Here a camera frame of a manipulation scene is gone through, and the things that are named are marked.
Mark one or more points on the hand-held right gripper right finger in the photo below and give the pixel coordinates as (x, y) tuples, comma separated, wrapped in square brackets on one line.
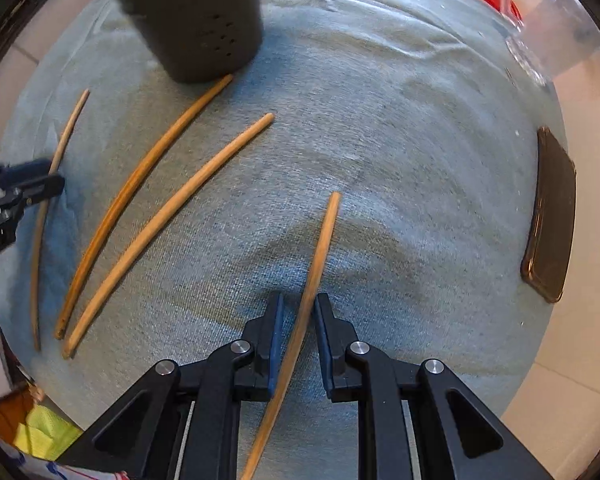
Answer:
[(322, 320)]

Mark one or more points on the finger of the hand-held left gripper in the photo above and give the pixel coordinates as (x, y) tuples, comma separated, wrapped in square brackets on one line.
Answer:
[(27, 169), (42, 189)]

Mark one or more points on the yellow cloth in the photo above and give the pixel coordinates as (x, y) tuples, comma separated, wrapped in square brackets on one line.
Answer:
[(45, 432)]

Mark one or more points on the tan wooden chopstick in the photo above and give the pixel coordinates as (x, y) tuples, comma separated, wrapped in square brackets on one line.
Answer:
[(145, 232), (320, 260)]

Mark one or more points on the white printed plastic bag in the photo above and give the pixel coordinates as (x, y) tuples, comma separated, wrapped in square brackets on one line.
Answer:
[(45, 470)]

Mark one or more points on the dark brown wooden chopstick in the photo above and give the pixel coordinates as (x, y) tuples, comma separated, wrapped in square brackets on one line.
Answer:
[(129, 185)]

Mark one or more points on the clear glass mug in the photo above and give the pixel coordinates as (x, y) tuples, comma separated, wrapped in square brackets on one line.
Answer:
[(555, 25)]

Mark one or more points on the dark grey utensil holder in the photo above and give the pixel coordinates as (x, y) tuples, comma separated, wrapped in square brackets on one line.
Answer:
[(205, 20)]

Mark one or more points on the teal table cloth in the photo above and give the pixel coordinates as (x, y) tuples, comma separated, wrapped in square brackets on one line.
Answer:
[(380, 160)]

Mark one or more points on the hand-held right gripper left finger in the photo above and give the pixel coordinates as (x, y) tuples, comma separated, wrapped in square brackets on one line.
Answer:
[(277, 340)]

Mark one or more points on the thin wooden chopstick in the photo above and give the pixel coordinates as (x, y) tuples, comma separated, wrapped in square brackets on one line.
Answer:
[(34, 270)]

